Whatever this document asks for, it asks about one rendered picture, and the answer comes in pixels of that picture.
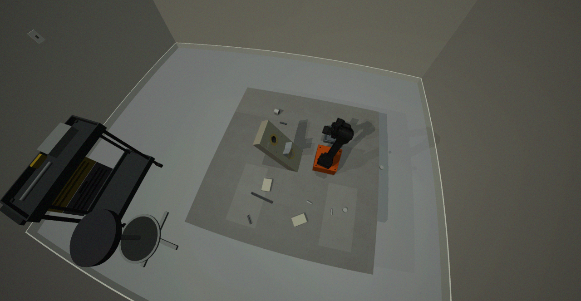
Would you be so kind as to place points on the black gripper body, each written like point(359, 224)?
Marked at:
point(326, 130)

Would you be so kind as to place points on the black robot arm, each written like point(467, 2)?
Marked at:
point(343, 133)

